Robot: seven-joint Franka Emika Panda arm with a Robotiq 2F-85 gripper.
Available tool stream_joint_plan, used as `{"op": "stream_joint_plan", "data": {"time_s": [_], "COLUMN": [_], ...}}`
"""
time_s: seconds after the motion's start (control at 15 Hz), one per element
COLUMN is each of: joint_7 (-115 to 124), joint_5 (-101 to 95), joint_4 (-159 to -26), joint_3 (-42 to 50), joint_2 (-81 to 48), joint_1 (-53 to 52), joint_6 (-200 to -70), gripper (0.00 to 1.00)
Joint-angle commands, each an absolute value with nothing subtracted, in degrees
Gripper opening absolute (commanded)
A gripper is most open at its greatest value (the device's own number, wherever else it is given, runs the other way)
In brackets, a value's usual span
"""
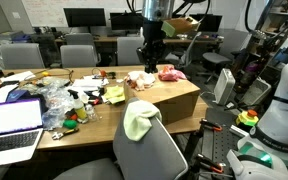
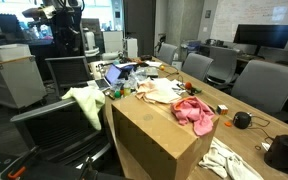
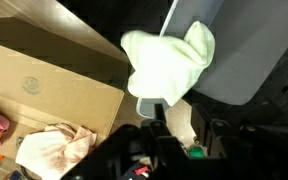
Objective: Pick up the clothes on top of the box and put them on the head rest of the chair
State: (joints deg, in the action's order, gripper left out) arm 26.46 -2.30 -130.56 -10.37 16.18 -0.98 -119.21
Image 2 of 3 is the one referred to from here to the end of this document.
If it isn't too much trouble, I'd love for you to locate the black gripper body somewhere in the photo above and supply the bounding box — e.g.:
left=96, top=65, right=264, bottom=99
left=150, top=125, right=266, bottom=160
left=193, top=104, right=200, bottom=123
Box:
left=54, top=9, right=82, bottom=44

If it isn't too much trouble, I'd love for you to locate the light green cloth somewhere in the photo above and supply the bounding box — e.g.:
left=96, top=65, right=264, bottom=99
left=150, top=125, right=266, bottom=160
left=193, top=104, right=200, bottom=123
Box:
left=61, top=85, right=107, bottom=132

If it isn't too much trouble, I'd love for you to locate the peach and white cloth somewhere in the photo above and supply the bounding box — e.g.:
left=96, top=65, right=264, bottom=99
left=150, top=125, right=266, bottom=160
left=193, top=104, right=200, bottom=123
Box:
left=135, top=77, right=182, bottom=104

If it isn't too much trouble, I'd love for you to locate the pink cloth with orange print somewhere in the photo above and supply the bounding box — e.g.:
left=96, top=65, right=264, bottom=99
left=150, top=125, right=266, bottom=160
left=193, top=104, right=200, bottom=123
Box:
left=170, top=95, right=216, bottom=137

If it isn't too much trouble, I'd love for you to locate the black mesh office chair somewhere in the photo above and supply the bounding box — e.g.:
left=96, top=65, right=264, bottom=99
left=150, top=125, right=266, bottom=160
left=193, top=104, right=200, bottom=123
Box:
left=44, top=55, right=93, bottom=100

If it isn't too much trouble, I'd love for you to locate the grey mesh back office chair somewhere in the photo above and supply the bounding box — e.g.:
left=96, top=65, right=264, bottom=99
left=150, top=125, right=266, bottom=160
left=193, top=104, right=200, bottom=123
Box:
left=10, top=87, right=113, bottom=168

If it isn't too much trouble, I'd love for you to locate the brown cardboard box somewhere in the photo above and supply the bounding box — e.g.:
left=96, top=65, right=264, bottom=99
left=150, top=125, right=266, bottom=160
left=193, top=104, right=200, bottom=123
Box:
left=111, top=94, right=220, bottom=180

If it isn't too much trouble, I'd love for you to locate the black curtain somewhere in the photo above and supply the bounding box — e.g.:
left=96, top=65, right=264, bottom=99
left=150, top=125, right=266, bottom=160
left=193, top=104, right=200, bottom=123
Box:
left=43, top=0, right=85, bottom=58

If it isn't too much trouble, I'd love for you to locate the white plastic bin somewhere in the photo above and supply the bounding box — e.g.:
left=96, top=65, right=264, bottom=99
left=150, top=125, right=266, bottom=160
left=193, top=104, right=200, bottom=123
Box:
left=0, top=43, right=32, bottom=63

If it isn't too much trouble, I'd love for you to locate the silver laptop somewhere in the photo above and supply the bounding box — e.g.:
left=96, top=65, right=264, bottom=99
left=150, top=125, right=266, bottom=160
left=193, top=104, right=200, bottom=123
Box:
left=87, top=63, right=123, bottom=93

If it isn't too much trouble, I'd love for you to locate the white rolling cabinet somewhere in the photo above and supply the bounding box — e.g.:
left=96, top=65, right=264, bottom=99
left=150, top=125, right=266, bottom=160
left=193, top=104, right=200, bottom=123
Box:
left=0, top=54, right=48, bottom=111

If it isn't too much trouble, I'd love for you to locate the clear plastic bag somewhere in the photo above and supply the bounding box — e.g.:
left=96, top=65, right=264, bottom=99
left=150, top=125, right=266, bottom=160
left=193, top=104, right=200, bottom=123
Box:
left=128, top=66, right=149, bottom=84

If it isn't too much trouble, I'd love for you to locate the yellow spray bottle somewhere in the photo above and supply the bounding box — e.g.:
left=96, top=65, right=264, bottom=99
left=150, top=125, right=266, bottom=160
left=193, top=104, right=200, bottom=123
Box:
left=123, top=79, right=132, bottom=98

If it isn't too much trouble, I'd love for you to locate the orange black bar clamp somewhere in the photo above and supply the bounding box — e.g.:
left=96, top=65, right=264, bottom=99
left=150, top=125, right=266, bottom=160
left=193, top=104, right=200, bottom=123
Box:
left=0, top=146, right=42, bottom=180
left=78, top=154, right=97, bottom=180

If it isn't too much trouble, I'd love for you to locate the black perforated mounting table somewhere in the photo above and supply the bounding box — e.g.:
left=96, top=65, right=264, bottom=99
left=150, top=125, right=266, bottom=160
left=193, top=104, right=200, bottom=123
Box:
left=0, top=146, right=132, bottom=180

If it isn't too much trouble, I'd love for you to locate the Rubik's cube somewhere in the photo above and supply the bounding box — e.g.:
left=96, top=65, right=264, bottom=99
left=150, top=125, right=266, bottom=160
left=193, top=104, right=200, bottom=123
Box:
left=216, top=104, right=229, bottom=116

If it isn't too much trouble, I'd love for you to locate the whiteboard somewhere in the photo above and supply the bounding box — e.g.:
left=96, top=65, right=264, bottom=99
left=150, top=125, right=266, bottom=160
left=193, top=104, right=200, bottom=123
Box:
left=213, top=0, right=288, bottom=44

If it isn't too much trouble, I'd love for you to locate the black computer monitor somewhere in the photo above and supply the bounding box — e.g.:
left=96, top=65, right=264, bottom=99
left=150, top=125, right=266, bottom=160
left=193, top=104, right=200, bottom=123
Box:
left=233, top=23, right=288, bottom=56

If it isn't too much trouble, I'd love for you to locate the small black round speaker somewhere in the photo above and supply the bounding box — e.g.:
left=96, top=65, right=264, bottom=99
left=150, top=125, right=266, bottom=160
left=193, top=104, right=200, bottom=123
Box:
left=232, top=111, right=253, bottom=130

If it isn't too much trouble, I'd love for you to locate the white crumpled cloth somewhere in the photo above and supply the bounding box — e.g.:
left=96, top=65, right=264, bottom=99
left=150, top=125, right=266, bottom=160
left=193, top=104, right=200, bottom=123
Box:
left=198, top=136, right=265, bottom=180

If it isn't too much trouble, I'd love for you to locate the black cylindrical appliance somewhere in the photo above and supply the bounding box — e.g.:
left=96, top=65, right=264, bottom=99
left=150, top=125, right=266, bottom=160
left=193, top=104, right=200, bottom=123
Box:
left=263, top=133, right=288, bottom=174

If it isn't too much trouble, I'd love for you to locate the thin black speaker cable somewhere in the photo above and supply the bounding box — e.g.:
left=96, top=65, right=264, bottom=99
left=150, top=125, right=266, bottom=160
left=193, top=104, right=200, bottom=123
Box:
left=248, top=114, right=275, bottom=143

